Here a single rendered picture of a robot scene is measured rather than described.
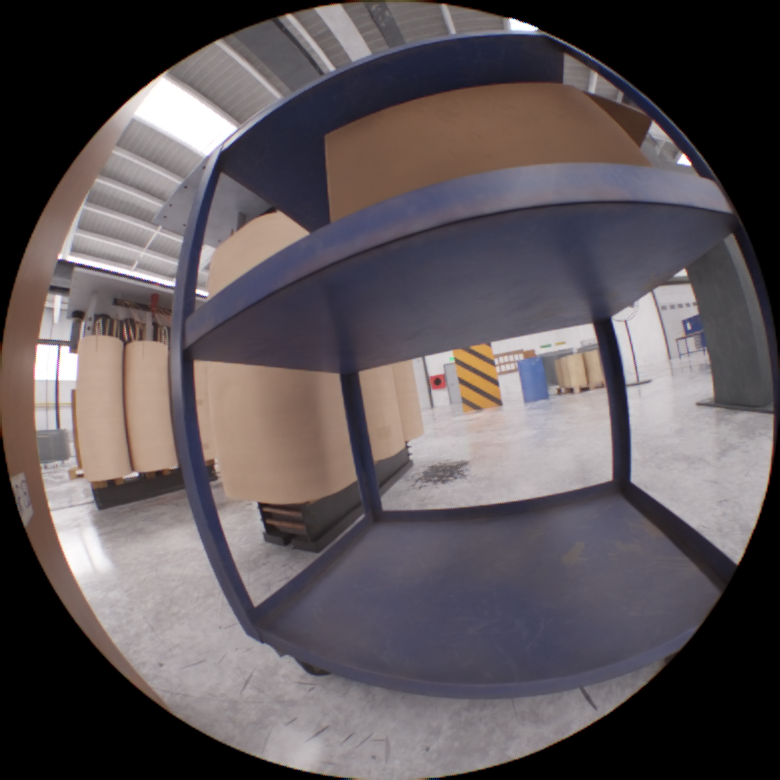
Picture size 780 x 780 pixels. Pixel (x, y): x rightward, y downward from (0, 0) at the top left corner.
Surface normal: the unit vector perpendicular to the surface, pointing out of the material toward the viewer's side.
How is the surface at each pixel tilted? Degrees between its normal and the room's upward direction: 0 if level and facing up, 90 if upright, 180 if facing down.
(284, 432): 90
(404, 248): 180
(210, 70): 174
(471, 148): 90
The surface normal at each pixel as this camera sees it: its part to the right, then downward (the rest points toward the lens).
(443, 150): -0.35, 0.00
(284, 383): 0.37, -0.12
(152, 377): 0.93, -0.18
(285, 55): 0.17, 0.98
